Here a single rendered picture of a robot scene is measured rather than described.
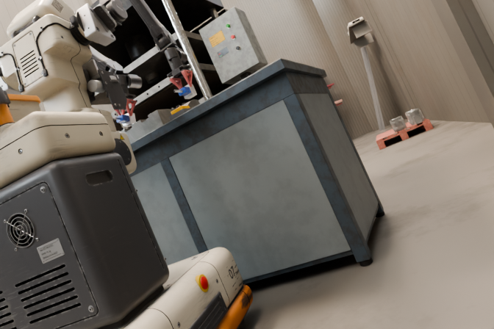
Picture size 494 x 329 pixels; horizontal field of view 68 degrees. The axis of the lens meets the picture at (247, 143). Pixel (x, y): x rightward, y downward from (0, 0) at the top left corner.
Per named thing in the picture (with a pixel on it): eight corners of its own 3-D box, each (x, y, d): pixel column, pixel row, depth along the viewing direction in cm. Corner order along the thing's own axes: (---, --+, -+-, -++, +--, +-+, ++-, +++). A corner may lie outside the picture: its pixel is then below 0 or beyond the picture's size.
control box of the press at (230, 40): (328, 219, 224) (231, 4, 232) (286, 233, 237) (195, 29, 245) (335, 209, 244) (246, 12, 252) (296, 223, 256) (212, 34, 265)
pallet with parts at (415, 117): (437, 126, 458) (427, 104, 460) (379, 150, 480) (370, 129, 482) (423, 125, 563) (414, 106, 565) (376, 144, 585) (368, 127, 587)
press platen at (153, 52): (182, 35, 250) (179, 29, 250) (81, 105, 297) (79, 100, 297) (229, 47, 313) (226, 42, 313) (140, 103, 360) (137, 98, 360)
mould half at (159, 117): (165, 128, 163) (153, 100, 163) (125, 150, 174) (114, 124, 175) (219, 120, 208) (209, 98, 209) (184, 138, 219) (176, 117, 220)
